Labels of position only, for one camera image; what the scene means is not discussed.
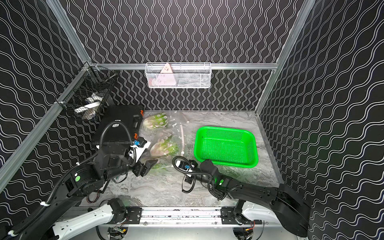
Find white wire wall basket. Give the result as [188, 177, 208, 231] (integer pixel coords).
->
[145, 62, 212, 89]

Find green perforated plastic basket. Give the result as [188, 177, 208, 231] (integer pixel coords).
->
[194, 126, 259, 168]

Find black wire wall basket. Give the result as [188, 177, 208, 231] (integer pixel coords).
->
[56, 62, 118, 121]

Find zip-top bag with cabbage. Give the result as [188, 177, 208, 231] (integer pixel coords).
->
[142, 111, 190, 130]
[141, 159, 185, 193]
[142, 125, 193, 159]

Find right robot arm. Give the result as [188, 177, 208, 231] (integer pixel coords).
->
[172, 156, 311, 238]

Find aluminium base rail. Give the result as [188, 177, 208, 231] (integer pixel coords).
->
[59, 205, 271, 227]

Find white items in black basket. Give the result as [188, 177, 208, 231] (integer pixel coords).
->
[74, 93, 104, 120]

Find pink triangular card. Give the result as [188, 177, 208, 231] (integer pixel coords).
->
[153, 63, 177, 87]

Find black tool case orange latches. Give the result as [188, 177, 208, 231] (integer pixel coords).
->
[92, 105, 145, 146]

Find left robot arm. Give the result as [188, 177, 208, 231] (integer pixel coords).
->
[1, 121, 151, 240]

